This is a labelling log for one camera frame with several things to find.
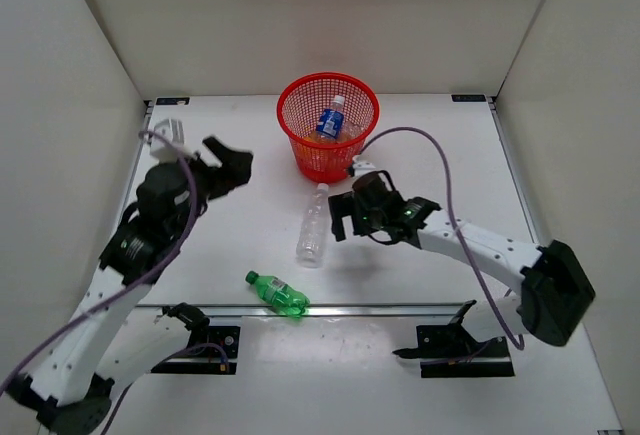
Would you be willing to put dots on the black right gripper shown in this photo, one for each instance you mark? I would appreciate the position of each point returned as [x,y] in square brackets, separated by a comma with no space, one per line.
[348,204]

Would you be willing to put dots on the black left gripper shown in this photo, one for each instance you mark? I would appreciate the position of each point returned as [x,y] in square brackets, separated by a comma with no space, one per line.
[234,171]

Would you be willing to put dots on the clear unlabelled plastic bottle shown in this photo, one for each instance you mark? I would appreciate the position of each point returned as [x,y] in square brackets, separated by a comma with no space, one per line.
[313,233]

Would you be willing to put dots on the clear bottle red label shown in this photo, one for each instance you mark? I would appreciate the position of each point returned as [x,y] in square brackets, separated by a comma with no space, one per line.
[349,131]

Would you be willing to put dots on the clear bottle blue label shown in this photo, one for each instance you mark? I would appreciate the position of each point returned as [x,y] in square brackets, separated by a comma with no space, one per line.
[330,123]

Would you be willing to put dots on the green plastic bottle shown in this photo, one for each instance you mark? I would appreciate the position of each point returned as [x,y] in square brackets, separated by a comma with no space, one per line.
[278,295]

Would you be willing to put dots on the orange juice bottle yellow cap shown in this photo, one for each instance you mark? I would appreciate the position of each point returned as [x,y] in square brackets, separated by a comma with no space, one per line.
[312,137]

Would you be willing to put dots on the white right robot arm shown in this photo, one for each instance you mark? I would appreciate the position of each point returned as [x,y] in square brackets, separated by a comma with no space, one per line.
[551,291]

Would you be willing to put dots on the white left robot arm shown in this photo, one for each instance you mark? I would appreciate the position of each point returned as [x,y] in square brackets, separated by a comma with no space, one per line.
[96,357]

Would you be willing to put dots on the red mesh plastic bin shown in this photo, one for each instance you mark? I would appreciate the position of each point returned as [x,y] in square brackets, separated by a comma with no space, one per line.
[299,108]

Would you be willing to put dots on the black label left table corner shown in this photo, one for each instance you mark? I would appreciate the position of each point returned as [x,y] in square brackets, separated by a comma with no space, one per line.
[172,101]

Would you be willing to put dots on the black label table corner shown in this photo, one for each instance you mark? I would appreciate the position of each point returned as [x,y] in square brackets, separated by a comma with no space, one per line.
[468,98]
[172,101]

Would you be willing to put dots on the black label right table corner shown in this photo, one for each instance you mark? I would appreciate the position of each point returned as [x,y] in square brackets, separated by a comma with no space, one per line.
[468,98]

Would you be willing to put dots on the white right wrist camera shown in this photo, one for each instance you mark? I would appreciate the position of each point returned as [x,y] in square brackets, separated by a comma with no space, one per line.
[360,167]

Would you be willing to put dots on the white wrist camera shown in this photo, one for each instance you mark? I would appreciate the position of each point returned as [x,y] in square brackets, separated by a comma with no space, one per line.
[167,141]
[360,167]

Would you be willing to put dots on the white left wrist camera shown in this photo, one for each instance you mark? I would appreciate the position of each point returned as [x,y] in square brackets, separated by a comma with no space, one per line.
[167,141]

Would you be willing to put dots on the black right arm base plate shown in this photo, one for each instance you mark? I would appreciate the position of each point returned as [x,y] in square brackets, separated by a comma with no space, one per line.
[449,351]

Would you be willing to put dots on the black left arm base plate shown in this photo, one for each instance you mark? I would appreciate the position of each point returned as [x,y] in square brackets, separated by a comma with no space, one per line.
[214,351]

